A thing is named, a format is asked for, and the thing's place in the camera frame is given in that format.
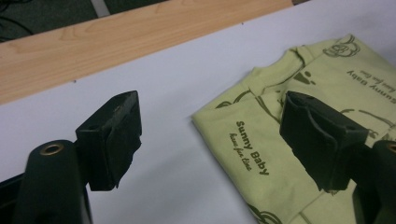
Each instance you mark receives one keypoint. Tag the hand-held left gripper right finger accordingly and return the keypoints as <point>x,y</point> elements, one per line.
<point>320,140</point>

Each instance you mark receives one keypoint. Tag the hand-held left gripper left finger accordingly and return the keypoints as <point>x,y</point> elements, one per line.
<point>109,143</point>

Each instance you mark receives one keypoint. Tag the green printed baby romper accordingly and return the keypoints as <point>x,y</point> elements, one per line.
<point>243,146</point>

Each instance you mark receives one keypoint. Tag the grey metal stand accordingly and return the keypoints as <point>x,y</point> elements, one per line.
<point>99,6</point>

